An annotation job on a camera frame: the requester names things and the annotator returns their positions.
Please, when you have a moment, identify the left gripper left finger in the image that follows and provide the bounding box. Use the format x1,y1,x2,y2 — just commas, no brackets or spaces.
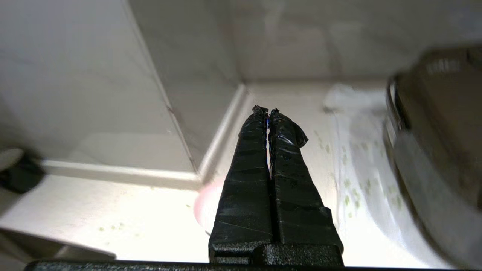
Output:
208,105,274,264

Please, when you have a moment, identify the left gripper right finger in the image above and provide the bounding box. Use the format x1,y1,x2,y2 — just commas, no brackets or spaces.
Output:
255,108,344,266

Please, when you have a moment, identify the pink bowl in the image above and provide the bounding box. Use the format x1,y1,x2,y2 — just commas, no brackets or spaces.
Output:
194,180,226,234

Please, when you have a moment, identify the silver rice cooker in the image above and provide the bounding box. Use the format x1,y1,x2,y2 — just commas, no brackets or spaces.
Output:
383,45,482,268

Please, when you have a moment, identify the white patterned cloth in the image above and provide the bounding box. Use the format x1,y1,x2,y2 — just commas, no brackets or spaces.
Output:
313,84,452,268

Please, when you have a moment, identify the black and white object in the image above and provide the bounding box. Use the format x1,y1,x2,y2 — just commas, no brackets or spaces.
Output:
0,148,46,195

